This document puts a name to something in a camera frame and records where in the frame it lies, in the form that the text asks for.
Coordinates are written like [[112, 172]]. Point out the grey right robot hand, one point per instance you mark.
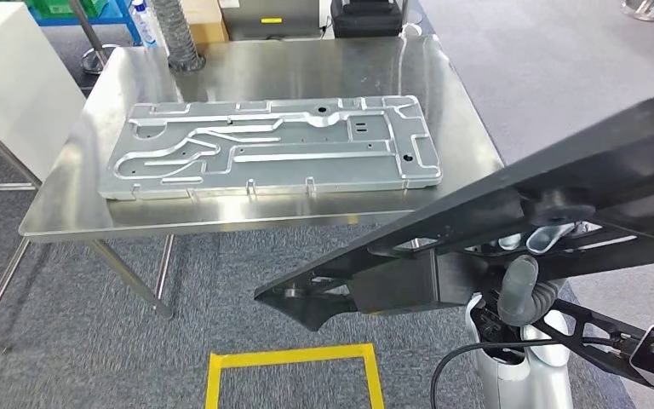
[[519, 293]]

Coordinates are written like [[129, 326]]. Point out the long black plastic car part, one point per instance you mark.
[[614, 164]]

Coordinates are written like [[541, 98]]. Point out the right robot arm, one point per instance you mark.
[[530, 378]]

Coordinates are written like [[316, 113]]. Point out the stainless steel workbench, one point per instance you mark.
[[282, 67]]

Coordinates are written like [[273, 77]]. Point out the large grooved aluminium plate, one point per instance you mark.
[[304, 169]]

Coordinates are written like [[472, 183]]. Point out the chrome stanchion base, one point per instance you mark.
[[645, 10]]

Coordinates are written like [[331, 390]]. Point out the black device case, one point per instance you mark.
[[366, 22]]

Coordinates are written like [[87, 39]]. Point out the yellow floor tape square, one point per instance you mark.
[[214, 384]]

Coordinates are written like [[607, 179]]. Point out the grey metal cabinet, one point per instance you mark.
[[248, 28]]

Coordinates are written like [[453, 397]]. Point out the brown cardboard box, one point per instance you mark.
[[208, 22]]

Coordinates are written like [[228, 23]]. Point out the clear plastic water bottle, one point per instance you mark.
[[145, 28]]

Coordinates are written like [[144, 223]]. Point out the blue rack with green crate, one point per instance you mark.
[[90, 20]]

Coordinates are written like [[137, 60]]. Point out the small stainless steel table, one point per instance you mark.
[[0, 288]]

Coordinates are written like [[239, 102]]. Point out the green plastic crate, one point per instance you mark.
[[56, 7]]

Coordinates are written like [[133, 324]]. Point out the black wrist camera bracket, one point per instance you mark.
[[581, 333]]

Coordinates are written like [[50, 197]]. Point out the chrome stanchion post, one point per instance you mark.
[[98, 62]]

